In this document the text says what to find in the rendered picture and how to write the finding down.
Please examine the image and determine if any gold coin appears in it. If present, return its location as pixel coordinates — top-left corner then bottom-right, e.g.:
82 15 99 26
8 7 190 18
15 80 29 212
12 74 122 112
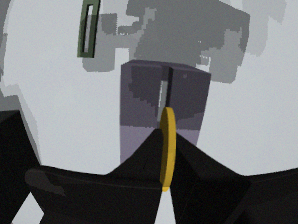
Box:
158 108 177 192

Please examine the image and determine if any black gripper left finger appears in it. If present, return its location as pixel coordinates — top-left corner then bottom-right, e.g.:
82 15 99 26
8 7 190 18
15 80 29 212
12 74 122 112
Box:
24 129 164 224

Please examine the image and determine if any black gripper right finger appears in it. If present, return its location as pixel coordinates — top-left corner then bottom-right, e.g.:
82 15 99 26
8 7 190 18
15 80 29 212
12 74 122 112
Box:
170 132 298 224

